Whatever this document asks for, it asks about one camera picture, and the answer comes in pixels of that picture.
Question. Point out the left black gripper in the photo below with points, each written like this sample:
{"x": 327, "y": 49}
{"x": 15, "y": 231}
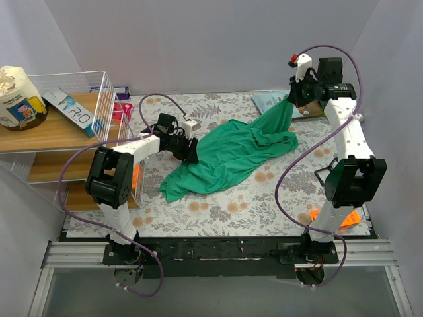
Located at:
{"x": 190, "y": 149}

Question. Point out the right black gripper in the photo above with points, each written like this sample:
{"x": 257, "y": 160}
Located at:
{"x": 297, "y": 94}

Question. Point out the green garment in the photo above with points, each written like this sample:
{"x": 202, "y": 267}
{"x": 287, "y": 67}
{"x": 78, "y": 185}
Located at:
{"x": 232, "y": 152}

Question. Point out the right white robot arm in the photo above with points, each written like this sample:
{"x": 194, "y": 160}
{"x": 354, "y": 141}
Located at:
{"x": 357, "y": 174}

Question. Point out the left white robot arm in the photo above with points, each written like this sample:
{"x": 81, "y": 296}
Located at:
{"x": 109, "y": 182}

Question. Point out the light blue snack bag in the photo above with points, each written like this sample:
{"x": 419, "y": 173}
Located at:
{"x": 264, "y": 101}

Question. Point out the orange box under shelf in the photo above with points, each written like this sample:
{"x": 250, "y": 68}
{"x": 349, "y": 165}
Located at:
{"x": 135, "y": 176}

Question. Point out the pink box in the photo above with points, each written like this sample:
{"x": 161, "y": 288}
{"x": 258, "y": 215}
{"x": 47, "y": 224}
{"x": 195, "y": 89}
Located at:
{"x": 122, "y": 111}

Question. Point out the purple box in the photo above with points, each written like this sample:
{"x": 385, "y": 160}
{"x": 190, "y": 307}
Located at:
{"x": 123, "y": 93}

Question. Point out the white blue toothpaste box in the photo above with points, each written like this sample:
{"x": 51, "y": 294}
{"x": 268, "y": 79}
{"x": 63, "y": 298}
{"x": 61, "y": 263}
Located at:
{"x": 82, "y": 118}

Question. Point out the orange box right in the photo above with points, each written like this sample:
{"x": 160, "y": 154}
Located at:
{"x": 352, "y": 219}

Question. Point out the wooden shelf unit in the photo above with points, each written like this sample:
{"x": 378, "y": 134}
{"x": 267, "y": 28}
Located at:
{"x": 18, "y": 149}

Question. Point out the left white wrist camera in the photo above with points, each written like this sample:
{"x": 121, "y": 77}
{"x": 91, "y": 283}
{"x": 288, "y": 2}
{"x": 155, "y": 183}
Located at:
{"x": 190, "y": 127}

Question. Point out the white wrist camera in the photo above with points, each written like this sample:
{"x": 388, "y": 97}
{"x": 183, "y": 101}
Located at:
{"x": 301, "y": 63}
{"x": 190, "y": 127}

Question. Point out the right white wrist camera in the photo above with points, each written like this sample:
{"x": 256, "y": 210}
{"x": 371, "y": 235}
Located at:
{"x": 301, "y": 63}

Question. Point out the black plastic frame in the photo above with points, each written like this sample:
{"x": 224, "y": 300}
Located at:
{"x": 322, "y": 173}

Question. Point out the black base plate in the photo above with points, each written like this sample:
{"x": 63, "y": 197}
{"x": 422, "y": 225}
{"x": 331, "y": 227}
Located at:
{"x": 221, "y": 256}

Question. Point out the white wire basket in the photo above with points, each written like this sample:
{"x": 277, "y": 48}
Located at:
{"x": 93, "y": 90}

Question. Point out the aluminium rail frame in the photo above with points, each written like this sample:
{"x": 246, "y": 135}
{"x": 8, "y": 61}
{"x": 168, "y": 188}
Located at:
{"x": 219, "y": 277}

